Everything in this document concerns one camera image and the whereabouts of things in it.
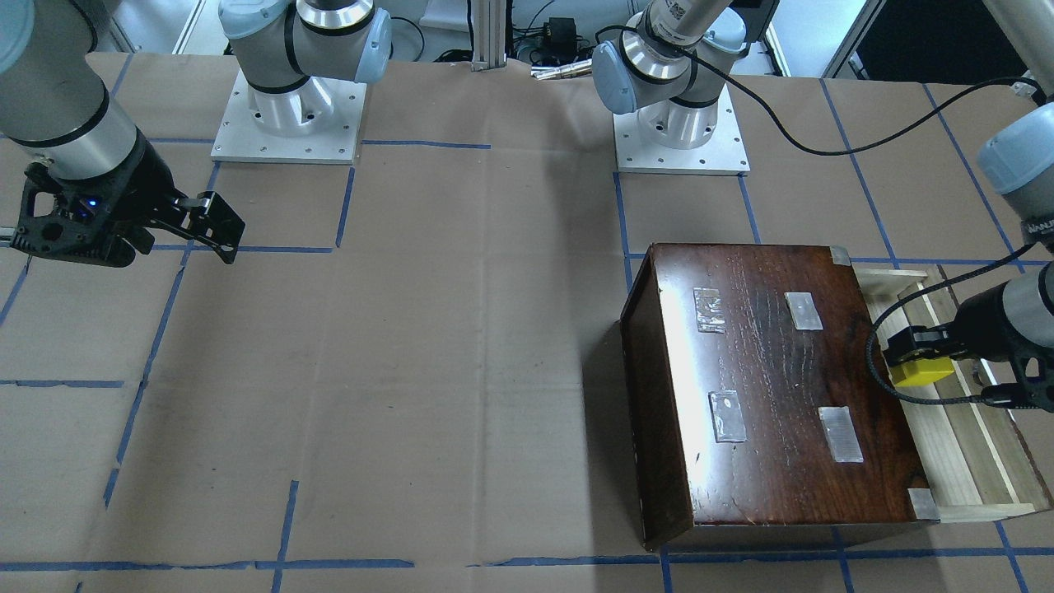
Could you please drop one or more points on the black power adapter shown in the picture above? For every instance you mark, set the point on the black power adapter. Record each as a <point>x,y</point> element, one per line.
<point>559,42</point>

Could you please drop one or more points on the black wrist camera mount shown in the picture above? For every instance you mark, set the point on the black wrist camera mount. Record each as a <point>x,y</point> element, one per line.
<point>1033,386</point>
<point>71,220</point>

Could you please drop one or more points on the aluminium frame post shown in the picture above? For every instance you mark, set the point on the aluminium frame post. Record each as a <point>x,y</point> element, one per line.
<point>488,30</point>

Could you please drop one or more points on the light wooden drawer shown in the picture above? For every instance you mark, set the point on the light wooden drawer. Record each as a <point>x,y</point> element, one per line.
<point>977,464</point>

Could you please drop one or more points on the dark wooden drawer cabinet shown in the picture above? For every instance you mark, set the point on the dark wooden drawer cabinet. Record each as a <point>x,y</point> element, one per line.
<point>755,421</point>

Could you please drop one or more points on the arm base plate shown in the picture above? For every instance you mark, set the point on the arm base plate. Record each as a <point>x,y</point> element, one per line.
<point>668,138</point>
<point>318,123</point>

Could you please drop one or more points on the yellow block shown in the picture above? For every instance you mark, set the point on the yellow block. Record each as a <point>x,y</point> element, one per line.
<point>921,372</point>

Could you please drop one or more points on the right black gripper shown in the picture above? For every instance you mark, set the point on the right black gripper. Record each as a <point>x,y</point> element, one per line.
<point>142,191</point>

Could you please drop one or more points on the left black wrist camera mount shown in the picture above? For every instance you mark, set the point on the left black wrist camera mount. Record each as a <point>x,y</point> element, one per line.
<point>1033,386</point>

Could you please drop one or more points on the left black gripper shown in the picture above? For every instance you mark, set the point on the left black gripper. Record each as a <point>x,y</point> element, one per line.
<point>982,319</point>

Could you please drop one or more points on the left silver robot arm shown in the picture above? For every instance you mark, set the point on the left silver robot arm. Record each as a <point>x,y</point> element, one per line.
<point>682,51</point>

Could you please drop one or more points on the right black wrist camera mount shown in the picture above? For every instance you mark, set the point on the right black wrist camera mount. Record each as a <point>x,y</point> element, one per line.
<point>71,220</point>

